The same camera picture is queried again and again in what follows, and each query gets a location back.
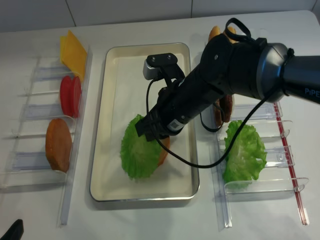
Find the black object bottom left corner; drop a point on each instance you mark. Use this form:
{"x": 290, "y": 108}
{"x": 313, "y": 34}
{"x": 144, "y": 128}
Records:
{"x": 15, "y": 232}

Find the red rail strip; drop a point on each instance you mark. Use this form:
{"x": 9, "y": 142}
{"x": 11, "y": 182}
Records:
{"x": 289, "y": 160}

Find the right brown meat patty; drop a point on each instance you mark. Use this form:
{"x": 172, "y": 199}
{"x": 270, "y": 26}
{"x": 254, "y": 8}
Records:
{"x": 226, "y": 104}

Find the toasted bread slice on tray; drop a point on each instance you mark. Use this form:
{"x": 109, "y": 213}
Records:
{"x": 166, "y": 142}

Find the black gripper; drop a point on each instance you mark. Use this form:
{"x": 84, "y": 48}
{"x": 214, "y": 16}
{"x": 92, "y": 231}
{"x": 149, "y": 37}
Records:
{"x": 184, "y": 98}

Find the red tomato slice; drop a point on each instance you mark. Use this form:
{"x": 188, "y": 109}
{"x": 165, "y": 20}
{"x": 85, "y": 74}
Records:
{"x": 75, "y": 94}
{"x": 65, "y": 96}

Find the brown bun slice left rack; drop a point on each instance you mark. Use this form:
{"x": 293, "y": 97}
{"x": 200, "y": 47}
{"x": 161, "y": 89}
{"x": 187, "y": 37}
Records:
{"x": 58, "y": 144}

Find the clear acrylic rack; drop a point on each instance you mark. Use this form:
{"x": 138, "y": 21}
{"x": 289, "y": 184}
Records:
{"x": 274, "y": 182}
{"x": 27, "y": 165}

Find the left clear acrylic rack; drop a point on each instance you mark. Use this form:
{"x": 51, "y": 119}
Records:
{"x": 27, "y": 165}

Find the left sesame bun top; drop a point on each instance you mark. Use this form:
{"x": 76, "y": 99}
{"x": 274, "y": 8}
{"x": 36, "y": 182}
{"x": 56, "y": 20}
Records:
{"x": 214, "y": 32}

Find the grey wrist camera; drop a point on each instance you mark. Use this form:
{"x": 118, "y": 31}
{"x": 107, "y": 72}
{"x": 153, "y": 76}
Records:
{"x": 153, "y": 64}

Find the cream metal tray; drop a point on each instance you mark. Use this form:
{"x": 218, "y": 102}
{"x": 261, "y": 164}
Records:
{"x": 108, "y": 183}

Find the right clear acrylic rack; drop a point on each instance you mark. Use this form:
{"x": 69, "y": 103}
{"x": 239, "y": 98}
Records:
{"x": 274, "y": 182}

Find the left red tomato slice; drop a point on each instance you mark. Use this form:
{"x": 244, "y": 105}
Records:
{"x": 65, "y": 96}

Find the front orange cheese slice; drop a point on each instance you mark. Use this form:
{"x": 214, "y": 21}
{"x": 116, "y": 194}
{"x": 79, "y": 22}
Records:
{"x": 77, "y": 56}

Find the left brown meat patty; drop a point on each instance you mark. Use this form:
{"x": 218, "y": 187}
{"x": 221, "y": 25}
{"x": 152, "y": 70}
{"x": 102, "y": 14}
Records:
{"x": 217, "y": 113}

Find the right sesame bun top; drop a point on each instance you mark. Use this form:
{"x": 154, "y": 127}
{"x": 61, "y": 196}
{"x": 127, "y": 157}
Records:
{"x": 233, "y": 31}

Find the sesame bun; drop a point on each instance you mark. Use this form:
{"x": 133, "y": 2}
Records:
{"x": 214, "y": 32}
{"x": 233, "y": 31}

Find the white paper tray liner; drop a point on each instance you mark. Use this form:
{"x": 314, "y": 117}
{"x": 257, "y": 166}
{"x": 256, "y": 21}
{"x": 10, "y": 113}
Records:
{"x": 130, "y": 100}

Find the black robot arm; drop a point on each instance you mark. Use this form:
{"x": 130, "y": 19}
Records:
{"x": 255, "y": 69}

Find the green lettuce leaf in rack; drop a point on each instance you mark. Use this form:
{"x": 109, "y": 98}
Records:
{"x": 247, "y": 157}

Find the green lettuce leaf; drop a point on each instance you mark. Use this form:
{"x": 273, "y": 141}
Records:
{"x": 139, "y": 157}
{"x": 247, "y": 157}

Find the brown meat patty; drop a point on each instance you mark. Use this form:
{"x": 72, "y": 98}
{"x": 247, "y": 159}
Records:
{"x": 217, "y": 113}
{"x": 226, "y": 104}

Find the back yellow cheese slice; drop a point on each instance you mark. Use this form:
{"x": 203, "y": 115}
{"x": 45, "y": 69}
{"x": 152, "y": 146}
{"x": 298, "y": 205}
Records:
{"x": 63, "y": 50}

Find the right red tomato slice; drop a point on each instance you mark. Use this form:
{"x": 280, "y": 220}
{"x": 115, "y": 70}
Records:
{"x": 75, "y": 94}

